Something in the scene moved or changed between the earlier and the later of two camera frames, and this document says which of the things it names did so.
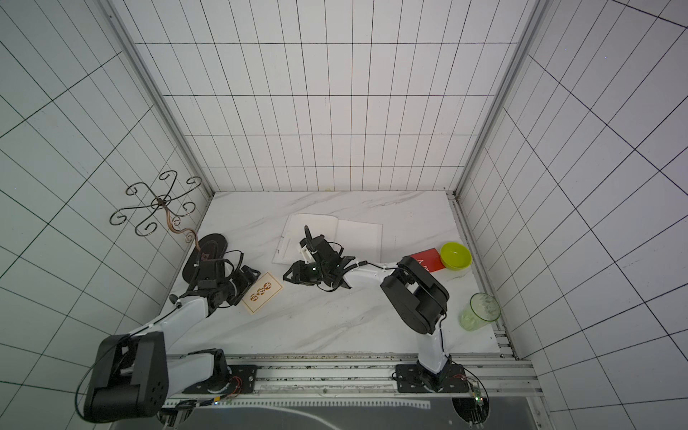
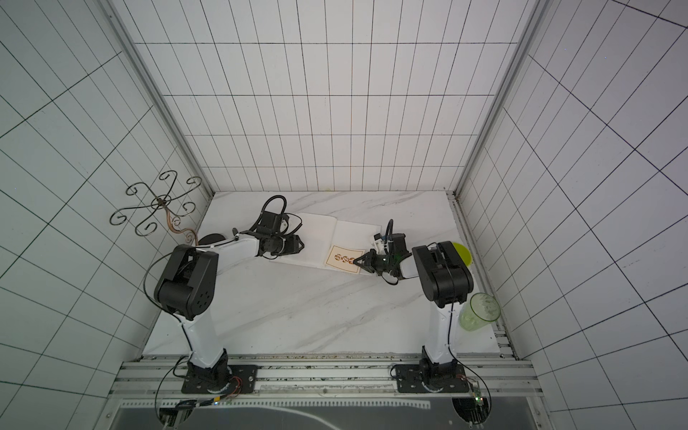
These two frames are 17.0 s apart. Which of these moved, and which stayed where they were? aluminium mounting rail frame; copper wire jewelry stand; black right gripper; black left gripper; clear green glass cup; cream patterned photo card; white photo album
Moved: black right gripper; cream patterned photo card; black left gripper
Stayed: copper wire jewelry stand; aluminium mounting rail frame; white photo album; clear green glass cup
